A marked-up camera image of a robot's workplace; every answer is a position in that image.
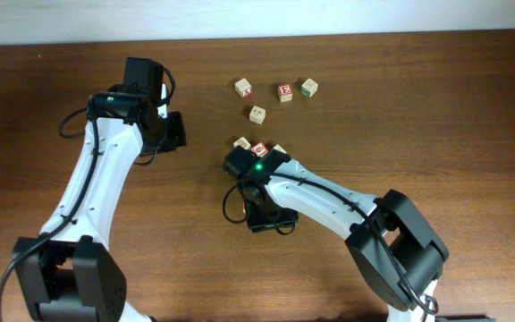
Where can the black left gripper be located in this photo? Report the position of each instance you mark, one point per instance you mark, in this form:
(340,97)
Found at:
(178,136)

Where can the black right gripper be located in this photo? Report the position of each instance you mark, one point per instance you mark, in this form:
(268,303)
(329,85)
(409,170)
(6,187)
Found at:
(274,220)

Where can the wooden block blue side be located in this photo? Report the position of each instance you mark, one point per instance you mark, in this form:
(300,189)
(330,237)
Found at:
(277,147)

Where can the wooden block red E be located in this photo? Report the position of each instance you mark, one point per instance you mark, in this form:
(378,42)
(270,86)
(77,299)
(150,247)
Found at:
(285,92)

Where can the wooden block green letter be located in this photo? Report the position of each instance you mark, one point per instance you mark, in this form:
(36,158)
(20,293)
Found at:
(309,87)

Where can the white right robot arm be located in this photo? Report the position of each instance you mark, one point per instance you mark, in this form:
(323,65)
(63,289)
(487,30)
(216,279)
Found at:
(396,250)

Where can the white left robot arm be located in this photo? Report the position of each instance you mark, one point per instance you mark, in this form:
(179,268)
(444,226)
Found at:
(67,273)

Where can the wooden block red G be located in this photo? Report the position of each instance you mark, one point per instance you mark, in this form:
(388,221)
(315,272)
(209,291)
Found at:
(260,149)

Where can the wooden block green B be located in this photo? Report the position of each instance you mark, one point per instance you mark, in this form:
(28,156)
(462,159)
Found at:
(242,142)

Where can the wooden block leaf picture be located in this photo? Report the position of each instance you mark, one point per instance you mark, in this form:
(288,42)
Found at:
(243,87)

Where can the wooden block with I outline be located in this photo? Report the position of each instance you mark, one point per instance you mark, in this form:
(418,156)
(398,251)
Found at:
(257,114)

